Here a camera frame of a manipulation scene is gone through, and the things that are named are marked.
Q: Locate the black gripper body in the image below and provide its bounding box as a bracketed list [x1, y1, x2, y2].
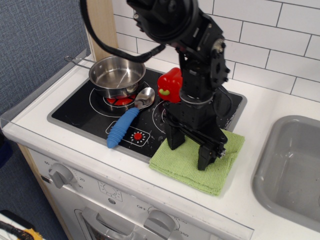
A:
[163, 95, 228, 158]

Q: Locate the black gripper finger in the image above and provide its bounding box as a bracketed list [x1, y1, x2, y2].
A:
[197, 144, 217, 171]
[165, 124, 185, 150]

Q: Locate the green napkin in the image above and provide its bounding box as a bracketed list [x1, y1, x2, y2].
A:
[149, 130, 245, 196]

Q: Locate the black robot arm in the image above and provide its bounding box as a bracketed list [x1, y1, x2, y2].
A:
[128, 0, 232, 171]

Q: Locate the black toy stovetop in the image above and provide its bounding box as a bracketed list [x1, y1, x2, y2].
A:
[46, 67, 248, 165]

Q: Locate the red toy bell pepper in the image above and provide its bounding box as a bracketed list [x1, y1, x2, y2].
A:
[157, 67, 183, 103]

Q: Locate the grey right oven knob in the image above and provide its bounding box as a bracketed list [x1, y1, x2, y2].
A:
[143, 210, 176, 240]

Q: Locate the grey oven knob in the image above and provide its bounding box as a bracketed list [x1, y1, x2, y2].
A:
[143, 210, 176, 240]
[48, 163, 74, 189]

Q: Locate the stainless steel saucepan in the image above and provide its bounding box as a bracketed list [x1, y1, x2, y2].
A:
[63, 54, 147, 99]

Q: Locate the grey plastic sink basin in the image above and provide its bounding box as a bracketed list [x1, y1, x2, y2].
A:
[252, 115, 320, 232]

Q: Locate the white toy oven front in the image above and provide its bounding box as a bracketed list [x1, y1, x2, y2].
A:
[29, 150, 234, 240]

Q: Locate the grey left oven knob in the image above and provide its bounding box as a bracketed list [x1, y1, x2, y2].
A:
[48, 163, 74, 189]

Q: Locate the yellow object at corner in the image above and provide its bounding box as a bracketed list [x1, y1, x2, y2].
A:
[18, 228, 44, 240]

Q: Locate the blue handled metal spoon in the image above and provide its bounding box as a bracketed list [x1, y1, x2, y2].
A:
[106, 87, 156, 149]

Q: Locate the black sleeved cable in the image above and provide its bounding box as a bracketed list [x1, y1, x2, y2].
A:
[79, 0, 166, 64]

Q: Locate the wooden side post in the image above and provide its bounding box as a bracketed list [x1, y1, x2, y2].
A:
[85, 0, 118, 61]

